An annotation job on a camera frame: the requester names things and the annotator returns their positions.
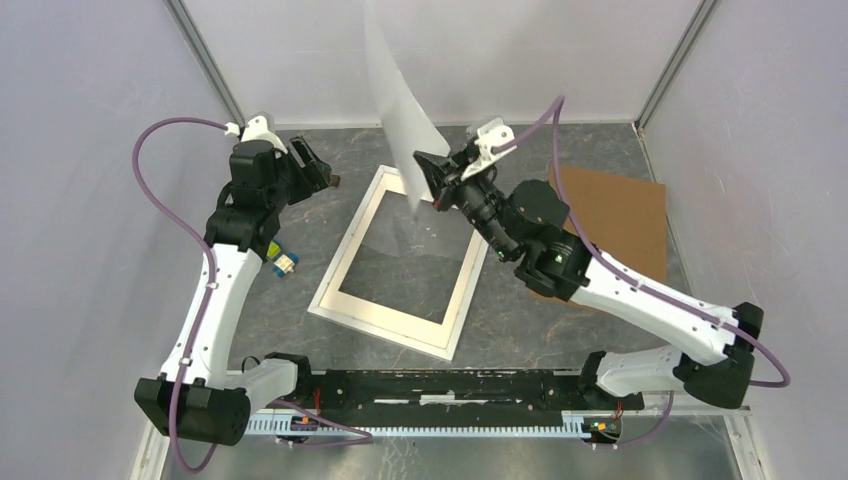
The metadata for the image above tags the sunset landscape photo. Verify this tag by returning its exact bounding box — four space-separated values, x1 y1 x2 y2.
363 1 450 212

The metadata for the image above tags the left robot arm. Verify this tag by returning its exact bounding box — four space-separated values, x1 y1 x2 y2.
134 136 338 446

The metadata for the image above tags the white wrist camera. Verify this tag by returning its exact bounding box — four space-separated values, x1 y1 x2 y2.
224 113 289 154
461 117 516 181

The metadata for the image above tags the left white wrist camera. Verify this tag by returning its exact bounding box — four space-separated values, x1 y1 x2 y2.
224 113 289 154

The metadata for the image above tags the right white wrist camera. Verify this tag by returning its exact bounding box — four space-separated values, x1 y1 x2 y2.
461 117 516 181

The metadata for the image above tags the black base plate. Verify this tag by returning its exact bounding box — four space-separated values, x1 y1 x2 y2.
286 369 645 428

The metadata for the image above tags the toy brick car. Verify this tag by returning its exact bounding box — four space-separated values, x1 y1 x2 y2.
266 240 299 278

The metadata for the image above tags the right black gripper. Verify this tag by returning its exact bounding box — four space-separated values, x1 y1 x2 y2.
416 145 518 260

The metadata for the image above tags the white mat board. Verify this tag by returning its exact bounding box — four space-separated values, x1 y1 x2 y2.
308 165 486 361

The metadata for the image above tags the slotted cable duct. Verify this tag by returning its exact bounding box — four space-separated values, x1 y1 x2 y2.
244 410 591 440

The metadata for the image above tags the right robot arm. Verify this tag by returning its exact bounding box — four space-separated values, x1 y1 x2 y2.
413 147 764 409

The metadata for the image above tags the white picture frame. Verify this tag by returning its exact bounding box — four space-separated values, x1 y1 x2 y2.
341 193 477 324

